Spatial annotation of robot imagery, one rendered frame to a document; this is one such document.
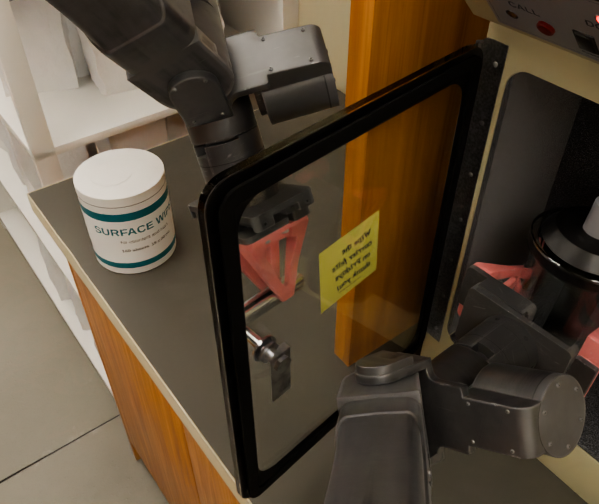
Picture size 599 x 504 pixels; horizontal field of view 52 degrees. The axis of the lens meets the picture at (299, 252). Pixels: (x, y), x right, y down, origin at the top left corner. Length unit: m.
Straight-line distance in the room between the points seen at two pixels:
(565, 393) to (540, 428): 0.04
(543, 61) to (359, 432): 0.34
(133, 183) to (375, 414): 0.60
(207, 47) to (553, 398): 0.32
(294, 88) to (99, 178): 0.50
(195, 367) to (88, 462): 1.11
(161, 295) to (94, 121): 0.59
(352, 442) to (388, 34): 0.35
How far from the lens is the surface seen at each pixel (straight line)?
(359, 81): 0.59
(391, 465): 0.36
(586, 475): 0.78
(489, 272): 0.59
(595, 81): 0.55
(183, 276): 0.97
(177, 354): 0.87
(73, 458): 1.96
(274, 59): 0.48
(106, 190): 0.92
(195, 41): 0.41
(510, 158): 0.66
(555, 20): 0.48
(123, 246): 0.95
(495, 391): 0.47
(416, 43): 0.61
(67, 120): 1.46
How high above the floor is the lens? 1.61
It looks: 42 degrees down
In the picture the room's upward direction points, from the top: straight up
